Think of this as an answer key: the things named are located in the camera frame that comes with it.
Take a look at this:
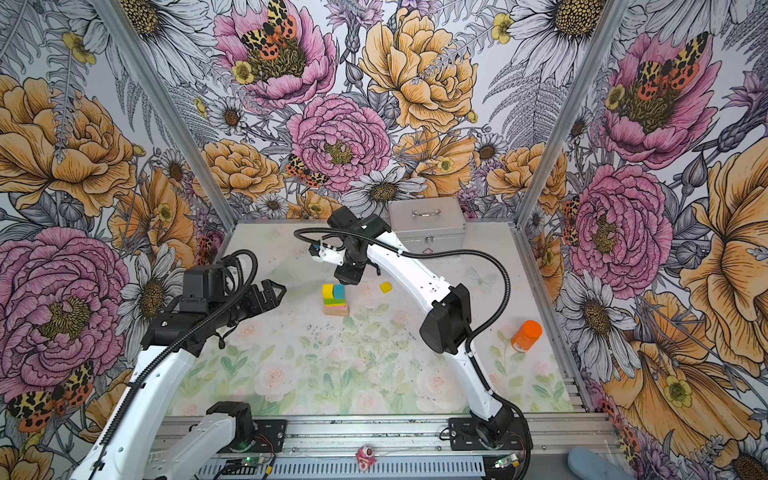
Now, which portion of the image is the natural wood block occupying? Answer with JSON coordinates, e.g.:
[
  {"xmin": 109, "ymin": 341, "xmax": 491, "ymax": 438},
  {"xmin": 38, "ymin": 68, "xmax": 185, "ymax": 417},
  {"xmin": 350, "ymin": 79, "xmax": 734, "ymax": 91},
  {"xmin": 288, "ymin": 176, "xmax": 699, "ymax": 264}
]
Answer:
[{"xmin": 323, "ymin": 306, "xmax": 350, "ymax": 317}]

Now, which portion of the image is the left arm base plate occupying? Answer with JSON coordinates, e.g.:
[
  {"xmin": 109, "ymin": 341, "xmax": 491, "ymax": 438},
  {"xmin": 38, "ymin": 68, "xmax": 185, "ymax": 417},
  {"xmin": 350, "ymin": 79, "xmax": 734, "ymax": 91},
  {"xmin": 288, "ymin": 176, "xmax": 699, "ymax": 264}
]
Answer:
[{"xmin": 237, "ymin": 419, "xmax": 288, "ymax": 454}]

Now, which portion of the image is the blue cloth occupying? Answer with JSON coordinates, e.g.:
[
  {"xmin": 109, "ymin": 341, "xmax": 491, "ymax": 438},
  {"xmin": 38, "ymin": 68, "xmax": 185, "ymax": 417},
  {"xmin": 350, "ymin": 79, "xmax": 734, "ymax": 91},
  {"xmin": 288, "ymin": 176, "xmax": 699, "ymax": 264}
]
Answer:
[{"xmin": 567, "ymin": 447, "xmax": 633, "ymax": 480}]

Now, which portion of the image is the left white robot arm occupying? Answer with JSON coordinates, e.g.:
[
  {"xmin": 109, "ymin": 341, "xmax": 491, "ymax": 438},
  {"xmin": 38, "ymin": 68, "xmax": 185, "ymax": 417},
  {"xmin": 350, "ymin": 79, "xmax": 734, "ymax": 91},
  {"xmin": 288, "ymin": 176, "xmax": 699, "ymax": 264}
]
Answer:
[{"xmin": 72, "ymin": 265, "xmax": 287, "ymax": 479}]

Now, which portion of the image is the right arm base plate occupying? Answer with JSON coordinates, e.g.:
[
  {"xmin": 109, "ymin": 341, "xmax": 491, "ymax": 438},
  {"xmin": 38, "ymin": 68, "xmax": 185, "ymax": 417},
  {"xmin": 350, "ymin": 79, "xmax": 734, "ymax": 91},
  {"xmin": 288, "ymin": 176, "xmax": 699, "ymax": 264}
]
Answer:
[{"xmin": 446, "ymin": 417, "xmax": 532, "ymax": 451}]

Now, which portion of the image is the silver metal case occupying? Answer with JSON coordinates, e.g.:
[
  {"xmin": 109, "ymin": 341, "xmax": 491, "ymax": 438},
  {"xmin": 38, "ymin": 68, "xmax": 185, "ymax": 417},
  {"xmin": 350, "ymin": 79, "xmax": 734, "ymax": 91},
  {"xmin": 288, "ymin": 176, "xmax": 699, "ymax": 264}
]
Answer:
[{"xmin": 387, "ymin": 197, "xmax": 466, "ymax": 253}]

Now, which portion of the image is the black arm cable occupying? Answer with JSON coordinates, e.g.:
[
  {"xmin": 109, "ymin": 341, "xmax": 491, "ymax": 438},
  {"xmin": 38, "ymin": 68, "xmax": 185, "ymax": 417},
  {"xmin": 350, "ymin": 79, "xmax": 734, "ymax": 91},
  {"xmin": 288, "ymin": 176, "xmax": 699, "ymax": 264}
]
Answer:
[
  {"xmin": 293, "ymin": 227, "xmax": 532, "ymax": 480},
  {"xmin": 86, "ymin": 249, "xmax": 260, "ymax": 480}
]

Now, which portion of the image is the pink toy figure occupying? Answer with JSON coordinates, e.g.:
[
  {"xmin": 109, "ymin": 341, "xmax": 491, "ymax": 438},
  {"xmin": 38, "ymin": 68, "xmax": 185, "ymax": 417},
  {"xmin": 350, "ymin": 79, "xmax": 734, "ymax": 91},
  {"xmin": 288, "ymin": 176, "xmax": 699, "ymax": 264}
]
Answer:
[{"xmin": 355, "ymin": 446, "xmax": 377, "ymax": 471}]

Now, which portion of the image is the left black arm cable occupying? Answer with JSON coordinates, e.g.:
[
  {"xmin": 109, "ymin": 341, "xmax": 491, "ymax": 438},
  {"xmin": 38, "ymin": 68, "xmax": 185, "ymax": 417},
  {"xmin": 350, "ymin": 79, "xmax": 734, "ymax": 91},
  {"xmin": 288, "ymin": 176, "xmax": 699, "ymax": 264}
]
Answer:
[{"xmin": 86, "ymin": 249, "xmax": 260, "ymax": 480}]

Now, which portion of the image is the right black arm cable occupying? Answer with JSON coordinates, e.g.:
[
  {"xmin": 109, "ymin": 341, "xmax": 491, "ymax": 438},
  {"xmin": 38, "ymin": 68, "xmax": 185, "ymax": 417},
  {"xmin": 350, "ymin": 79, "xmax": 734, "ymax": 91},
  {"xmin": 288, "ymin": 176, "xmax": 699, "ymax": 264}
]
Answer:
[{"xmin": 293, "ymin": 227, "xmax": 532, "ymax": 480}]

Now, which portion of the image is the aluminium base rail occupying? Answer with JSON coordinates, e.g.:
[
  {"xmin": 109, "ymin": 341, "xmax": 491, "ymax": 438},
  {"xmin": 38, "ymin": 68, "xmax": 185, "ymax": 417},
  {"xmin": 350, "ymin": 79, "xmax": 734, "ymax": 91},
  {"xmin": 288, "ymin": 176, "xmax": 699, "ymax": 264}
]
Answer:
[{"xmin": 110, "ymin": 413, "xmax": 622, "ymax": 460}]

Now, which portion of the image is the orange cup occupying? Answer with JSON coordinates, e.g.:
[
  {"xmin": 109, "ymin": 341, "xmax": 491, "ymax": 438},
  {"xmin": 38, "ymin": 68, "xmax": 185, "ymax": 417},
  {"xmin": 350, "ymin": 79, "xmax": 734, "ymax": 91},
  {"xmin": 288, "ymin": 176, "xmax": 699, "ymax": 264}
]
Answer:
[{"xmin": 510, "ymin": 320, "xmax": 543, "ymax": 353}]

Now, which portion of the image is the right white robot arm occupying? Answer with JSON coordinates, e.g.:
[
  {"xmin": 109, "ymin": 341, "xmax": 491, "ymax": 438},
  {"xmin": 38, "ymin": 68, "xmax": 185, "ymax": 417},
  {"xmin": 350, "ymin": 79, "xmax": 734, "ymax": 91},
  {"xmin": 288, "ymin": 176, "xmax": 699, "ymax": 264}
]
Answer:
[{"xmin": 294, "ymin": 207, "xmax": 522, "ymax": 449}]

